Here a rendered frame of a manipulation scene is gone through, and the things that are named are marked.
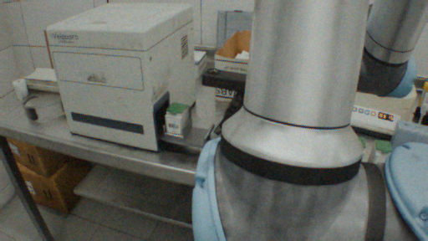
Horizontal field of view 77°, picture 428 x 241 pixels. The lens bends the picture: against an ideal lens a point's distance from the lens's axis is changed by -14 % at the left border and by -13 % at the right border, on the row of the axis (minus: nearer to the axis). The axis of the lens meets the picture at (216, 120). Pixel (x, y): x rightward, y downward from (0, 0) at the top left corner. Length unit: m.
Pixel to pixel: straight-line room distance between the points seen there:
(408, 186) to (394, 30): 0.23
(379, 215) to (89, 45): 0.63
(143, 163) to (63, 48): 0.33
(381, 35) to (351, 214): 0.26
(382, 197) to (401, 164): 0.03
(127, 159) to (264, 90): 0.58
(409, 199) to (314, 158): 0.08
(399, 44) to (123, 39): 0.50
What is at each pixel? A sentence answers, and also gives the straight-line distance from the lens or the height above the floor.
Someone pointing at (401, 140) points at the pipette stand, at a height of 0.94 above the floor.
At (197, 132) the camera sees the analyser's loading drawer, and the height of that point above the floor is 0.91.
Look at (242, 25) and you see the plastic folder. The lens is 1.20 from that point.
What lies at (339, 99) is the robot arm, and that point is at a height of 1.24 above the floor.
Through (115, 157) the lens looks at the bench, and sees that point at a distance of 0.78.
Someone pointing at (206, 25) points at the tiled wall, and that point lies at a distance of 1.26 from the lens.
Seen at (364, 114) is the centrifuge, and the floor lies 0.92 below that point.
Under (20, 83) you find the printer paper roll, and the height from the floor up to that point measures 0.93.
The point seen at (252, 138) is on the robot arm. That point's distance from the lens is 0.21.
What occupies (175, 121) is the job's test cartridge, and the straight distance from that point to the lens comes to 0.70.
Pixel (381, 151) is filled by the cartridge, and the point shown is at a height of 0.94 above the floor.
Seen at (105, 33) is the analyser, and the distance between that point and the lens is 0.67.
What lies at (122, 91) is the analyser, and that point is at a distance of 0.71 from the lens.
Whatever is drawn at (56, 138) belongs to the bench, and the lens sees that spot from 0.90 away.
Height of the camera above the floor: 1.33
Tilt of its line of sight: 32 degrees down
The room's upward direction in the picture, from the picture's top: straight up
